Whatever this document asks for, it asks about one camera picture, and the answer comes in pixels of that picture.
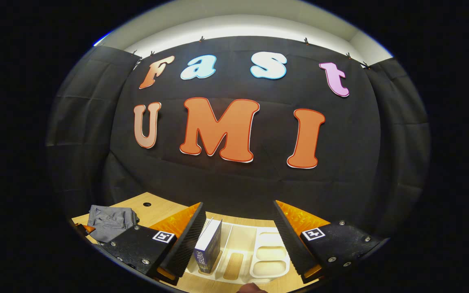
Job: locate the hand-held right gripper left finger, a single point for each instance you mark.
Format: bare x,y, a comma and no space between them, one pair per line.
187,240

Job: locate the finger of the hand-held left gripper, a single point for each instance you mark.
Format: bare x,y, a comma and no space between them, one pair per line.
86,229

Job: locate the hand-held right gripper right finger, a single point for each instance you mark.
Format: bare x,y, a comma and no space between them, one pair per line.
289,240

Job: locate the blue book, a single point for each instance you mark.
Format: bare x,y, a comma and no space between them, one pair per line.
208,246

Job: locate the grey schoolbag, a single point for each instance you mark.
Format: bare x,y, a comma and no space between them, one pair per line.
110,224

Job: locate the white bookshelf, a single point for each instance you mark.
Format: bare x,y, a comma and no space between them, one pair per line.
269,256

